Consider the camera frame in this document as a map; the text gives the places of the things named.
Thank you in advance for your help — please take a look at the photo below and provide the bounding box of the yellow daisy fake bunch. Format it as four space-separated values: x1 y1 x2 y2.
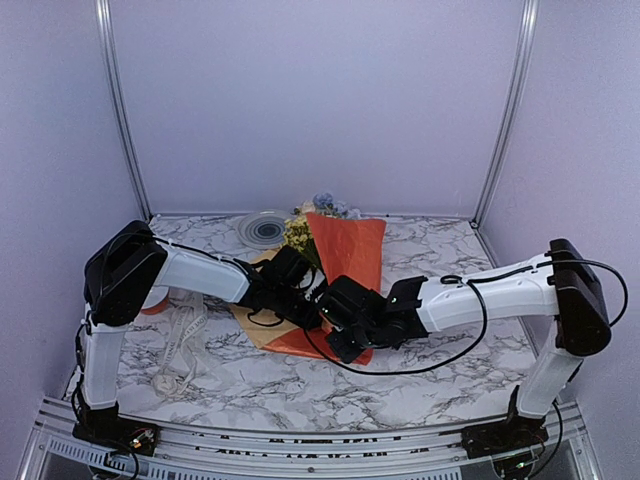
283 215 321 268

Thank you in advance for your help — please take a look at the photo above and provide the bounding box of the brown orange wrapping paper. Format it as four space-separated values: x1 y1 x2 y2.
231 213 386 360

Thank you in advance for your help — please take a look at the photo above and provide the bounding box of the pink rose fake stem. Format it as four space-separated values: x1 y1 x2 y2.
294 200 317 216

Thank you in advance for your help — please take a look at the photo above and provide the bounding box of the blue fake flower stem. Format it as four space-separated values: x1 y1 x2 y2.
312 192 361 220

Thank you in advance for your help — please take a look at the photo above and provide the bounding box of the cream ribbon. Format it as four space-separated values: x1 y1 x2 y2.
151 293 207 399

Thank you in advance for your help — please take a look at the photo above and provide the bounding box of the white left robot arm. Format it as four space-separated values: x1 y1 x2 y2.
81 220 321 445

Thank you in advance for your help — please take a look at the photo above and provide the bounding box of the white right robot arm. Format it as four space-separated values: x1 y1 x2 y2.
317 238 611 448

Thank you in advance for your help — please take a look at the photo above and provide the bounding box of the grey ringed plate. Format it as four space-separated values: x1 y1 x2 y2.
236 210 292 250

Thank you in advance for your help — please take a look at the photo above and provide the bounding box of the orange cup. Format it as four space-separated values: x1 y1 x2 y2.
140 286 169 315

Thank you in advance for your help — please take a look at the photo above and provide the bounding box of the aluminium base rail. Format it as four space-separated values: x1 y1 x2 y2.
17 398 604 479

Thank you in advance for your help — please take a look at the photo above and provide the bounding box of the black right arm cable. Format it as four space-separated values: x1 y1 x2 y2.
302 259 629 376

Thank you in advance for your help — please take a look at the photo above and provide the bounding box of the aluminium frame post left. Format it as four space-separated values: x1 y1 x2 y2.
95 0 153 221

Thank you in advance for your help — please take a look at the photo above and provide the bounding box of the aluminium frame post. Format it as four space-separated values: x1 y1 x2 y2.
95 0 153 221
472 0 540 229

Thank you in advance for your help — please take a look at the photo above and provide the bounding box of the aluminium frame post right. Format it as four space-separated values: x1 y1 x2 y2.
472 0 540 229

